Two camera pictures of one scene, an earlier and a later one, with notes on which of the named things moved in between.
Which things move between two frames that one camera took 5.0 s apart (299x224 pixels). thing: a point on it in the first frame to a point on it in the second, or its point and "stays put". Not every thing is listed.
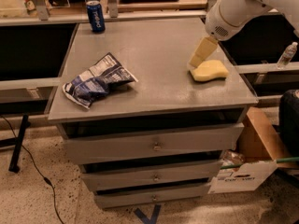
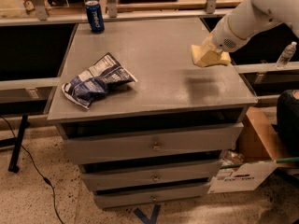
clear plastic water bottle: x=288 y=54 stays put
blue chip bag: x=97 y=81 stays put
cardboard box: x=253 y=159 stays put
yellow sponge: x=210 y=69 to x=204 y=58
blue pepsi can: x=95 y=15 stays put
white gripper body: x=217 y=22 to x=224 y=35
